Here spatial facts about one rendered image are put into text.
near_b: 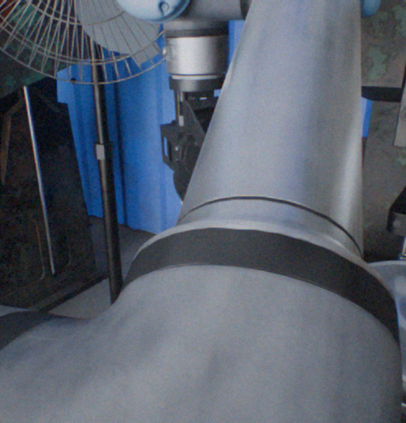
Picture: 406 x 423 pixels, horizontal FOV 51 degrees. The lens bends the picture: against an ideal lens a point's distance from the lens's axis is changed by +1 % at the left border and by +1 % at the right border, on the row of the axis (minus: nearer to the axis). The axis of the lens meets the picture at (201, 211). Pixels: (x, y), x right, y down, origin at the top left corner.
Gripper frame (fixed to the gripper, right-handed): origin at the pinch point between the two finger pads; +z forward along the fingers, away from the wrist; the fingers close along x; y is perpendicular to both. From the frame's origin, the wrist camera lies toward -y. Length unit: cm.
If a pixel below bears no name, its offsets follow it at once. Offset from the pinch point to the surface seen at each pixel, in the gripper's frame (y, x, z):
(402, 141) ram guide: -10.9, -20.5, -11.9
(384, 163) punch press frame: 9.4, -41.7, -0.3
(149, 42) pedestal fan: 55, -13, -22
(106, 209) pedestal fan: 67, 0, 22
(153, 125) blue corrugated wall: 171, -52, 23
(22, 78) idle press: 111, 12, -11
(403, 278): -9.6, -27.0, 10.0
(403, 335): -18.9, -16.0, 9.4
